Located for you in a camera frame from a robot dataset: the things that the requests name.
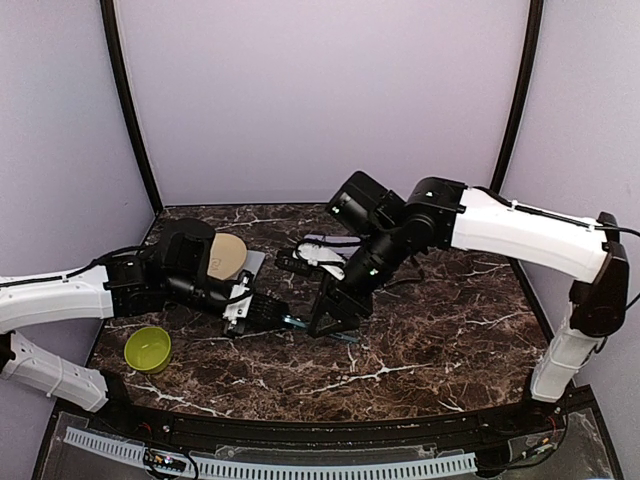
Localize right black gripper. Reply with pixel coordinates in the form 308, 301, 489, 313
306, 221, 408, 338

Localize teal phone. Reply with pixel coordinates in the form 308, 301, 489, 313
282, 315, 359, 344

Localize silver white phone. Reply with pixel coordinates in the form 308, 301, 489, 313
239, 250, 266, 277

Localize lavender phone case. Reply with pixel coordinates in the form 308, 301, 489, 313
303, 234, 362, 250

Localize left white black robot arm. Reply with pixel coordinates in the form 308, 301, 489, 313
1, 218, 289, 436

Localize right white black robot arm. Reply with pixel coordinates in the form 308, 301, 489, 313
295, 171, 632, 434

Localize tan wooden round plate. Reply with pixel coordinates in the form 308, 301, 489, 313
207, 233, 248, 280

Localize lime green bowl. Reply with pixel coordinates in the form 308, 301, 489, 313
124, 326, 172, 374

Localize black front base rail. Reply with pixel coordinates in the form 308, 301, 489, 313
60, 386, 597, 451

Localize white slotted cable duct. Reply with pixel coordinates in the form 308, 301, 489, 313
63, 427, 478, 480

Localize right black corner post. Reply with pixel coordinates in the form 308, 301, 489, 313
489, 0, 545, 193

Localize black corner post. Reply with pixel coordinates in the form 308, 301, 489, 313
489, 0, 545, 193
99, 0, 164, 216

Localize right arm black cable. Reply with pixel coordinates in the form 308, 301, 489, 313
597, 212, 640, 236

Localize left black corner post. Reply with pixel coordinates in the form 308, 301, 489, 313
99, 0, 164, 216

